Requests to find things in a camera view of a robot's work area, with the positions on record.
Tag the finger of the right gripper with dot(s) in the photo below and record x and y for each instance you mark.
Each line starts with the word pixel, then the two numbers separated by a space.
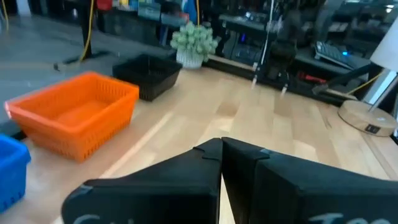
pixel 254 81
pixel 284 90

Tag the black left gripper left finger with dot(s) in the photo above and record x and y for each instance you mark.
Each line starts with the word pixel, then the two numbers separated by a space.
pixel 155 193

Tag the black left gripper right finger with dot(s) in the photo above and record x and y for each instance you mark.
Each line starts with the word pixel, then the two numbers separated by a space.
pixel 311 193

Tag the orange plastic basket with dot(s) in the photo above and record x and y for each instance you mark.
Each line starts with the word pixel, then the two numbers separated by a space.
pixel 77 124

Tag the red box on shelf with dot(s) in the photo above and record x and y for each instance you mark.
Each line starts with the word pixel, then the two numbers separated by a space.
pixel 104 4

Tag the red tool on desk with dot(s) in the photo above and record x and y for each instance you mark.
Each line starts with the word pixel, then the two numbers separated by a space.
pixel 311 78

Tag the black computer keyboard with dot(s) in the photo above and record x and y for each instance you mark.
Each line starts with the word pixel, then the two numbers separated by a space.
pixel 332 54

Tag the green plant in white pot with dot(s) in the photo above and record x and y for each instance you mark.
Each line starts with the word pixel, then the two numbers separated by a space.
pixel 194 43

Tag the white lamp with wooden base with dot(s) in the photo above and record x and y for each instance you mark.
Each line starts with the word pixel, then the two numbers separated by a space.
pixel 363 118

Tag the black plastic basket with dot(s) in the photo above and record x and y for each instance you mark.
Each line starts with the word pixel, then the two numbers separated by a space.
pixel 149 77

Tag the blue plastic basket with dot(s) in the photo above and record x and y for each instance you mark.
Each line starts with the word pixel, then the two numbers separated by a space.
pixel 12 174

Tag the black floor stand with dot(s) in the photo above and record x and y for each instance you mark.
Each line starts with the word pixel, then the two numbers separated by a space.
pixel 84 37

